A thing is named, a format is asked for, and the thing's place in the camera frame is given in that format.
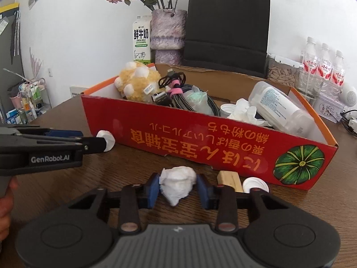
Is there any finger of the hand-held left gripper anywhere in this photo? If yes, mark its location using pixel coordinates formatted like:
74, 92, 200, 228
0, 126, 83, 139
17, 135, 108, 155

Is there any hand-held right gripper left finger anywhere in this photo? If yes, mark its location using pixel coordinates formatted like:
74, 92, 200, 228
67, 173, 161, 235

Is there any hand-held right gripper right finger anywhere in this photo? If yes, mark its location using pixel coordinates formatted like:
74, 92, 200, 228
197, 174, 292, 233

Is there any small white tissue ball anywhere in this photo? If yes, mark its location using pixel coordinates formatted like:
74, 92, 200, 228
96, 130, 116, 153

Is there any white tissue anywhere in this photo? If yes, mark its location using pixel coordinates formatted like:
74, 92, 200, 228
226, 98, 270, 127
160, 166, 197, 206

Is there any red cardboard box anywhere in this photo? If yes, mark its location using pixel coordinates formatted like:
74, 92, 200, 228
81, 63, 339, 192

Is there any yellow white plush toy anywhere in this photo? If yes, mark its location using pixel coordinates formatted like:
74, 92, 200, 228
114, 61, 163, 102

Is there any white round lid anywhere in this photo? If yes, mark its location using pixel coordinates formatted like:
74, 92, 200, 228
220, 104, 238, 118
242, 177, 270, 194

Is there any braided cable pink tie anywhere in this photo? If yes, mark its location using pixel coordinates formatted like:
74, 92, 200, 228
151, 82, 221, 117

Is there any green mask packet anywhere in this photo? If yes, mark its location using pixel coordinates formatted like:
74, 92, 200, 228
184, 85, 214, 114

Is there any black usb cable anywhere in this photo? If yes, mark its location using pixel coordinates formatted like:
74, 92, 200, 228
158, 69, 187, 95

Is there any clear cotton bud box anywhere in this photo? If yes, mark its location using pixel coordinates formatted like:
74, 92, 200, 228
248, 82, 314, 139

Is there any person's left hand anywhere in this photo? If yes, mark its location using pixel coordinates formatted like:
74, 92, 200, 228
0, 178, 19, 242

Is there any pale wooden block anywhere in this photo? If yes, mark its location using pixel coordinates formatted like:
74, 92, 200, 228
218, 171, 241, 193

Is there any white vented panel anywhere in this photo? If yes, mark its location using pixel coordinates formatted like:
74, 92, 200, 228
69, 86, 93, 99

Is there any metal storage rack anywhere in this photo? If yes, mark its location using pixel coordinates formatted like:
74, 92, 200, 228
18, 78, 52, 124

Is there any pink basket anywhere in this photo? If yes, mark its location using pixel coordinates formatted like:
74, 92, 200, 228
9, 93, 23, 110

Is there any grey door panel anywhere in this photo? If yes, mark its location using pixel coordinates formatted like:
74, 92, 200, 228
0, 3, 24, 115

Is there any white green milk carton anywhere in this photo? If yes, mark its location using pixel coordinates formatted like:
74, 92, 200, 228
132, 15, 153, 65

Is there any purple textured vase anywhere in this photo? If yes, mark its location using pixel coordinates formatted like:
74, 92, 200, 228
151, 9, 188, 65

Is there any clear jar of seeds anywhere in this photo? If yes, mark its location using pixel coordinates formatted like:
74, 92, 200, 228
266, 54, 304, 88

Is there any empty clear glass jar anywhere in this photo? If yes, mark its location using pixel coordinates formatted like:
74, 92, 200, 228
296, 68, 326, 99

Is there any white printed tin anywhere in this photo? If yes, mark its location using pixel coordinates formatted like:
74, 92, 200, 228
314, 91, 347, 124

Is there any black paper bag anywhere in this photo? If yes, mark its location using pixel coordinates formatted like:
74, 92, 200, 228
181, 0, 271, 79

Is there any clear bottle red label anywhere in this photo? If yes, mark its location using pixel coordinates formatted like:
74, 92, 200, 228
300, 37, 320, 75
318, 43, 334, 82
332, 50, 347, 88

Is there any white round speaker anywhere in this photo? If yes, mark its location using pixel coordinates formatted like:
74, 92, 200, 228
339, 85, 357, 113

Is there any white charger black cable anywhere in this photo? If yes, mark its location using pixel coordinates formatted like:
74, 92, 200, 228
340, 109, 357, 139

